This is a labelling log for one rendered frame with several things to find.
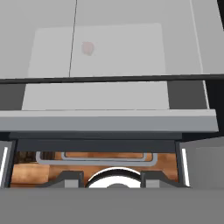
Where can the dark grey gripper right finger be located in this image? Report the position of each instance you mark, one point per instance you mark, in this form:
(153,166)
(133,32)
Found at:
(153,176)

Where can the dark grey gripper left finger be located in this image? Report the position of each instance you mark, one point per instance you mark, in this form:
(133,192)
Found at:
(71,176)

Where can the white and black round thing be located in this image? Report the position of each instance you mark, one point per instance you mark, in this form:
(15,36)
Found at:
(113,175)

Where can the grey panel with white strip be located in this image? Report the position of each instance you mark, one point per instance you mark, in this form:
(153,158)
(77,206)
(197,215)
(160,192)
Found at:
(204,163)
(4,163)

